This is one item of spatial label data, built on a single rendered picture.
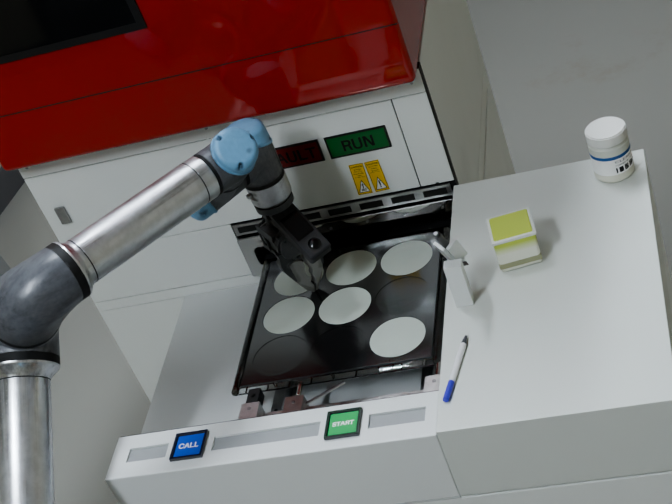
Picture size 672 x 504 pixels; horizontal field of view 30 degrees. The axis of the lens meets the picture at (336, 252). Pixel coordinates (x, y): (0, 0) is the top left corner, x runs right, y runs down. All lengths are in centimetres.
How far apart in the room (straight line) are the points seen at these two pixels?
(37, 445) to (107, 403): 190
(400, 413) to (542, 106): 254
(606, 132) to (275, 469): 80
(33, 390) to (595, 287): 88
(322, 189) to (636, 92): 209
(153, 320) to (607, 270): 104
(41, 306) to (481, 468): 69
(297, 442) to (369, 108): 65
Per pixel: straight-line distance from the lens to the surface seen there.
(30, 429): 191
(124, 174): 242
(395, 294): 222
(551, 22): 482
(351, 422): 192
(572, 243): 210
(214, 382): 234
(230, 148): 194
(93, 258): 186
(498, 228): 206
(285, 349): 220
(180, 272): 254
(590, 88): 436
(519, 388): 187
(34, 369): 193
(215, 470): 197
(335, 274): 232
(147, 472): 202
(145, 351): 271
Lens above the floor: 225
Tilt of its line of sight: 35 degrees down
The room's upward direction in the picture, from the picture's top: 22 degrees counter-clockwise
